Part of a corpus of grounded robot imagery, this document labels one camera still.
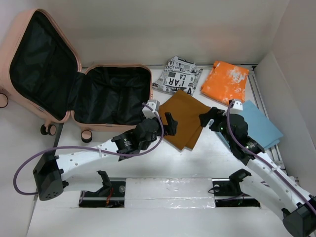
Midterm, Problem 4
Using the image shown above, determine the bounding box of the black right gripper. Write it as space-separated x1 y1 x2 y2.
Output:
198 106 235 146

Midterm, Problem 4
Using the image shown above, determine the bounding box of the mustard brown cloth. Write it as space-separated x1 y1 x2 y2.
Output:
159 90 211 150

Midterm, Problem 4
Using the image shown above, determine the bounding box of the orange white tie-dye cloth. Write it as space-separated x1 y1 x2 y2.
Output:
201 61 249 105

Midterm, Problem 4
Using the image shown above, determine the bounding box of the light blue cloth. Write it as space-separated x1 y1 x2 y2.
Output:
237 100 283 151

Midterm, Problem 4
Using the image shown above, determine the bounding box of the black white newspaper print cloth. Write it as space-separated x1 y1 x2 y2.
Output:
152 56 203 95

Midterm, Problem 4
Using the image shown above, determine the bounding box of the pink hard-shell suitcase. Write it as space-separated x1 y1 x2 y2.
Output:
0 8 153 143

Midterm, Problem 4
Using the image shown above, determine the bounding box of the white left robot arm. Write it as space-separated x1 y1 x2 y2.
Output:
33 103 178 201

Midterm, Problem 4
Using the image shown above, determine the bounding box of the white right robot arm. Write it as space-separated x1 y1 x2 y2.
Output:
199 107 316 237

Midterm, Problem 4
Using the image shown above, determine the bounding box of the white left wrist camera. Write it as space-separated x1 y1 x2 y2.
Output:
145 99 160 119

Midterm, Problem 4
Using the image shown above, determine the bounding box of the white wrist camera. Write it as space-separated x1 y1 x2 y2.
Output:
145 99 160 119
229 99 243 114

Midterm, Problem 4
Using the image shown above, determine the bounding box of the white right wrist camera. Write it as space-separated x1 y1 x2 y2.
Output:
229 99 243 114

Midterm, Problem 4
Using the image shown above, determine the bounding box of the aluminium frame rail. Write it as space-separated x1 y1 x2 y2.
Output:
245 64 287 174

